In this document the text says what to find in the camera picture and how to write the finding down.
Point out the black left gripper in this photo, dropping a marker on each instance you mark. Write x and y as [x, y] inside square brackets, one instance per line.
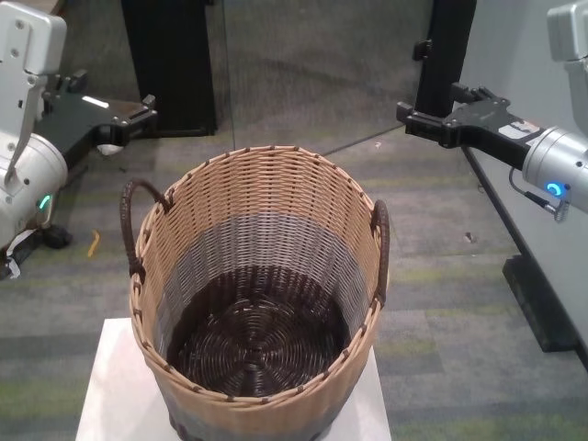
[78, 119]

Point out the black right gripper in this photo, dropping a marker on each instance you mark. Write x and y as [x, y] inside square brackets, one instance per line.
[487, 121]

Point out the tan grey brown wicker basket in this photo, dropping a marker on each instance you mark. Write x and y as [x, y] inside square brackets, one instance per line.
[257, 413]

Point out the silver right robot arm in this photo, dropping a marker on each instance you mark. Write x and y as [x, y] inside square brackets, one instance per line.
[560, 161]

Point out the small white object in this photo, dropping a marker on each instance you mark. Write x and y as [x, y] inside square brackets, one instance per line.
[109, 149]

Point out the wide black pillar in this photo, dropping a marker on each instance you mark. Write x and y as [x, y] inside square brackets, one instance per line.
[170, 69]

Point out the yellow strip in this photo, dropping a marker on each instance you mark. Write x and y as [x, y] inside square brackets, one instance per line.
[94, 243]

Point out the black caster wheel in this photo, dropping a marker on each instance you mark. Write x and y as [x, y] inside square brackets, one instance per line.
[57, 236]

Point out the black partition foot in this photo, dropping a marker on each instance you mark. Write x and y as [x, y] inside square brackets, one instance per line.
[542, 303]

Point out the black partition post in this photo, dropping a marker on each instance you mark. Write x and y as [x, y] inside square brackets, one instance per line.
[448, 46]

